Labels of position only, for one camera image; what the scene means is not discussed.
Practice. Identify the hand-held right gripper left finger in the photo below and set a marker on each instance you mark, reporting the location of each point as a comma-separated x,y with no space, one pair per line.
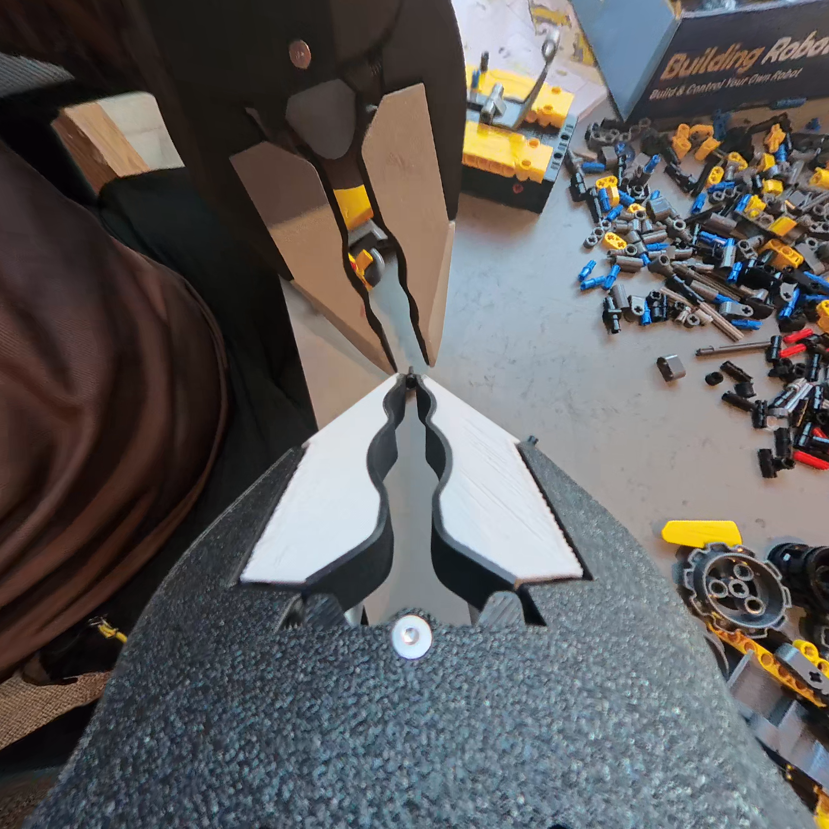
324,505

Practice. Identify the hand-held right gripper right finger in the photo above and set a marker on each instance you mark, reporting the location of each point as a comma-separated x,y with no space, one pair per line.
498,511

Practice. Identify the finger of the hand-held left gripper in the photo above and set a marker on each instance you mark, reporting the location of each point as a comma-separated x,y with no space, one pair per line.
291,207
408,181

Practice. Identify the grey desk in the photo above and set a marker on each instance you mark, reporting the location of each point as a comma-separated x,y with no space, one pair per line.
518,311

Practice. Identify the yellow curved panel assembly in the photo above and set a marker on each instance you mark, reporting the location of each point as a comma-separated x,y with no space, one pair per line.
353,204

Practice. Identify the black block with yellow beams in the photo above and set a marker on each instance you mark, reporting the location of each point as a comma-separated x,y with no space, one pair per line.
505,155

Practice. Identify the person's black trousers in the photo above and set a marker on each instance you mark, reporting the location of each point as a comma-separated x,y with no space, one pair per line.
214,291

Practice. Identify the wooden leg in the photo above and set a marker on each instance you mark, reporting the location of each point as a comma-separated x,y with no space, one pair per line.
97,142

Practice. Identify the open instruction booklet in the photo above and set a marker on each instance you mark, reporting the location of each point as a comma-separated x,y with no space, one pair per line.
505,32

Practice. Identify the black chair armrest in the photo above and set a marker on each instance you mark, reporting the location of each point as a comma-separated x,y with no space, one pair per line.
32,74

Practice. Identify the yellow curved panel piece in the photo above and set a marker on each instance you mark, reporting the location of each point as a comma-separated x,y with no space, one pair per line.
703,532

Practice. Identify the dark grey sleeve piece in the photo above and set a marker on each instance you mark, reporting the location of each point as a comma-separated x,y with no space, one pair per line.
670,368

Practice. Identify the pile of small building pieces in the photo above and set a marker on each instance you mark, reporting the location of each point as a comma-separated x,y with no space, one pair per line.
712,214

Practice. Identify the black rubber tyre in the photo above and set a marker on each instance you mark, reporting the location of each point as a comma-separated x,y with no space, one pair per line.
803,567

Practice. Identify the dark blue kit box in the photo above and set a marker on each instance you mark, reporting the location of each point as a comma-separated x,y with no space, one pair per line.
712,71

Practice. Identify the yellow grey toy vehicle chassis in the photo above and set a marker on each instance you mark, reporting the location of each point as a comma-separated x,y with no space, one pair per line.
777,680

